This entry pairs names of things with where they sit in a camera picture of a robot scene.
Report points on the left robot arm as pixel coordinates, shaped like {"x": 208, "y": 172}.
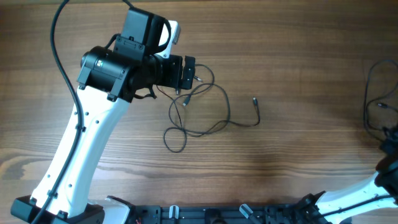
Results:
{"x": 138, "y": 57}

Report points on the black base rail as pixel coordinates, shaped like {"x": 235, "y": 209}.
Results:
{"x": 272, "y": 214}

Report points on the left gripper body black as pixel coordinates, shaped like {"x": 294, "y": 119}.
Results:
{"x": 170, "y": 70}

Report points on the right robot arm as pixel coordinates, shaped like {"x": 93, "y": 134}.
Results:
{"x": 376, "y": 192}

